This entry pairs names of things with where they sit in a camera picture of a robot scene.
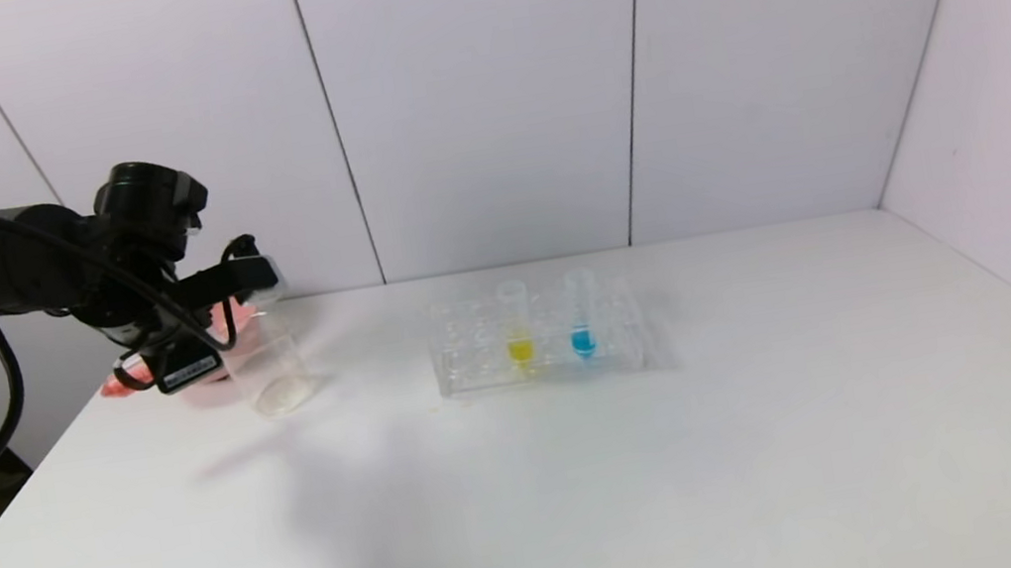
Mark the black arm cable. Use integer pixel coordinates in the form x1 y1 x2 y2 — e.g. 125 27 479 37
0 129 290 526

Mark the clear plastic test tube rack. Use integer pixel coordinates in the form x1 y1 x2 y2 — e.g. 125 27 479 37
423 273 651 402

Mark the test tube with blue pigment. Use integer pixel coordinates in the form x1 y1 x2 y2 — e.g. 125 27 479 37
561 267 605 362

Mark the white wrist camera with mount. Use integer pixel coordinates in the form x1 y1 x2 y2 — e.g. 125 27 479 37
165 230 290 319

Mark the test tube with yellow pigment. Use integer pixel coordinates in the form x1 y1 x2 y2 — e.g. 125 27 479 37
494 278 541 372

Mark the clear glass beaker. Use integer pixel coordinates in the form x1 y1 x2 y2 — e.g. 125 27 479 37
215 304 322 426

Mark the pink bowl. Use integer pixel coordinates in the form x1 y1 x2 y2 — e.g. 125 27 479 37
159 294 270 393

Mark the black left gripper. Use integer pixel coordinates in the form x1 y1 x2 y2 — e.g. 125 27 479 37
138 327 228 398

